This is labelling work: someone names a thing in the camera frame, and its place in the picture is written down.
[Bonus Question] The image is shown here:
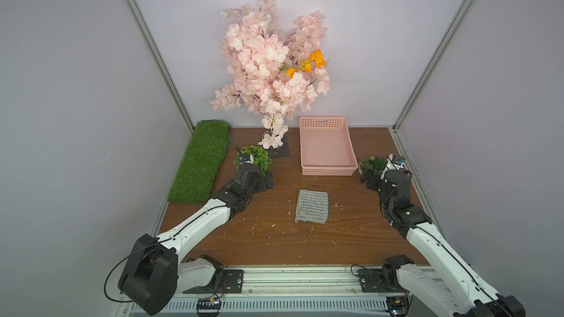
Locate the pink blossom artificial tree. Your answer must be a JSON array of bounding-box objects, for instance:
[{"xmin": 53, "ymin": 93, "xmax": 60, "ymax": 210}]
[{"xmin": 210, "ymin": 0, "xmax": 330, "ymax": 151}]

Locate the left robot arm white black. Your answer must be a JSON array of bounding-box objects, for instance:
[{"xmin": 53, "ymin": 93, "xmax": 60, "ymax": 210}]
[{"xmin": 117, "ymin": 155, "xmax": 274, "ymax": 316}]

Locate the right controller board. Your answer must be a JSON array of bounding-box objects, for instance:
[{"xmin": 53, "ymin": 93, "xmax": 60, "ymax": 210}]
[{"xmin": 386, "ymin": 296, "xmax": 410, "ymax": 317}]

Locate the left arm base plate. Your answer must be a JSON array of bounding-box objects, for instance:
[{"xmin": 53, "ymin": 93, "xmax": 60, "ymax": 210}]
[{"xmin": 177, "ymin": 255, "xmax": 245, "ymax": 294}]

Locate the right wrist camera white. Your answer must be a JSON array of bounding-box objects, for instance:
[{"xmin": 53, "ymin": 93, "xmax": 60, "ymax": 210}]
[{"xmin": 384, "ymin": 154, "xmax": 406, "ymax": 173}]

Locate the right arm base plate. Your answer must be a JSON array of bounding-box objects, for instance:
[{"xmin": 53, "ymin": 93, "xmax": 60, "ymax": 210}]
[{"xmin": 356, "ymin": 269, "xmax": 405, "ymax": 294}]

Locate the grey striped dishcloth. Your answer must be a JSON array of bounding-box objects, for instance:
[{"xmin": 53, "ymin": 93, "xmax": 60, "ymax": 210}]
[{"xmin": 295, "ymin": 189, "xmax": 329, "ymax": 225}]

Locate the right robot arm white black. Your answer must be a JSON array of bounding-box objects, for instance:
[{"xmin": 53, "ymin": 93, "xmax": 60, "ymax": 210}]
[{"xmin": 360, "ymin": 163, "xmax": 526, "ymax": 316}]

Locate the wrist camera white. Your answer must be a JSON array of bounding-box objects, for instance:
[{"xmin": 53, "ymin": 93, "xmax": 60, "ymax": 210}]
[
  {"xmin": 384, "ymin": 154, "xmax": 406, "ymax": 173},
  {"xmin": 239, "ymin": 154, "xmax": 254, "ymax": 166}
]

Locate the small succulent planter white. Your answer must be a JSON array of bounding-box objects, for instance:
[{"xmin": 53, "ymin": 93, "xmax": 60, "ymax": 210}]
[{"xmin": 358, "ymin": 156, "xmax": 388, "ymax": 174}]

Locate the aluminium front rail frame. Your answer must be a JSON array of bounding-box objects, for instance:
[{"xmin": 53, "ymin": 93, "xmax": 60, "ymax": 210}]
[{"xmin": 109, "ymin": 265, "xmax": 492, "ymax": 317}]

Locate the pink plastic basket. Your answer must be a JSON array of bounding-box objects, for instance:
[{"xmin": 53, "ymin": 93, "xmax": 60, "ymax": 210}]
[{"xmin": 299, "ymin": 116, "xmax": 358, "ymax": 176}]

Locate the controller board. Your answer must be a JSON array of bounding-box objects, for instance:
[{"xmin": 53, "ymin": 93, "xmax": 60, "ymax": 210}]
[
  {"xmin": 196, "ymin": 297, "xmax": 223, "ymax": 317},
  {"xmin": 386, "ymin": 296, "xmax": 410, "ymax": 317}
]

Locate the round green potted plant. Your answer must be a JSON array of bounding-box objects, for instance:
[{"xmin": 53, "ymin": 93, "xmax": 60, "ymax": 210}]
[{"xmin": 234, "ymin": 145, "xmax": 272, "ymax": 174}]

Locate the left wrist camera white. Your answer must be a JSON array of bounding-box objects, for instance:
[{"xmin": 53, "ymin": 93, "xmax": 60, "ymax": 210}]
[{"xmin": 239, "ymin": 154, "xmax": 254, "ymax": 166}]

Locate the left controller board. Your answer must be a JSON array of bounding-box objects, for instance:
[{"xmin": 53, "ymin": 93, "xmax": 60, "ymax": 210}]
[{"xmin": 196, "ymin": 297, "xmax": 223, "ymax": 317}]

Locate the green artificial grass mat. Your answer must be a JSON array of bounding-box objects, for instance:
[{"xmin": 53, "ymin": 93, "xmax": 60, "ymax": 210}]
[{"xmin": 167, "ymin": 120, "xmax": 231, "ymax": 204}]

